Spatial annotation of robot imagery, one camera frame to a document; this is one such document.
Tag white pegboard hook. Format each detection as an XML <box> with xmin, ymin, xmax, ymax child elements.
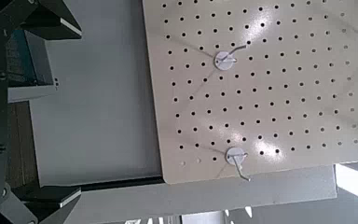
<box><xmin>213</xmin><ymin>44</ymin><xmax>248</xmax><ymax>72</ymax></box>
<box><xmin>225</xmin><ymin>147</ymin><xmax>252</xmax><ymax>183</ymax></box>

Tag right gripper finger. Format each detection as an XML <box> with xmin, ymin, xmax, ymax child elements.
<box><xmin>11</xmin><ymin>185</ymin><xmax>83</xmax><ymax>224</ymax></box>
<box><xmin>21</xmin><ymin>0</ymin><xmax>83</xmax><ymax>41</ymax></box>

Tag beige perforated pegboard panel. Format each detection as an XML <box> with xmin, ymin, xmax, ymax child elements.
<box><xmin>142</xmin><ymin>0</ymin><xmax>358</xmax><ymax>185</ymax></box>

